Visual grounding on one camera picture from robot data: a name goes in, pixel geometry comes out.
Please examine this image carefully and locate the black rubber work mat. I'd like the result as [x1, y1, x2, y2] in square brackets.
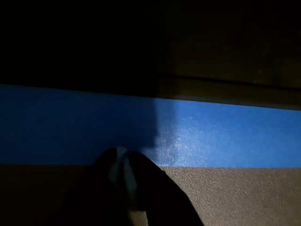
[0, 0, 301, 111]

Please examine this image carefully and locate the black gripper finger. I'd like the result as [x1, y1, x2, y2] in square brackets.
[122, 151, 201, 226]
[62, 147, 132, 226]

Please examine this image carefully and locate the long blue tape strip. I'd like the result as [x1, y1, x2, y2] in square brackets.
[0, 83, 301, 169]

